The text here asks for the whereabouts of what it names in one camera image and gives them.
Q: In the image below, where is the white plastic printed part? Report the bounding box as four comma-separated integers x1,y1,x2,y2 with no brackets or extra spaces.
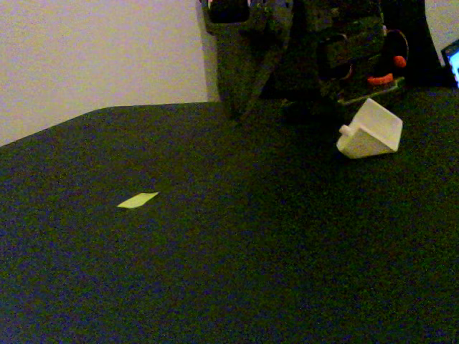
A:
336,97,404,160

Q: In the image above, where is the dark desk mat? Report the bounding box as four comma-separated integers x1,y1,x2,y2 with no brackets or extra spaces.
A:
0,87,459,344

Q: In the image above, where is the black clamp with orange tips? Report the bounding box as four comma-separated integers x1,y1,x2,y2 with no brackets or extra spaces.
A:
366,54,409,86

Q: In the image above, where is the black office chair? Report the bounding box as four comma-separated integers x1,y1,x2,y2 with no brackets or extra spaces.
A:
379,0,456,89

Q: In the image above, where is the yellow paper marker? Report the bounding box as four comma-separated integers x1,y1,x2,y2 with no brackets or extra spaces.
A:
116,191,159,210

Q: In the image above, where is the laptop with lit screen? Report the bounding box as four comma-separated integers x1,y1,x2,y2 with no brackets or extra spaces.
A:
440,39,459,90

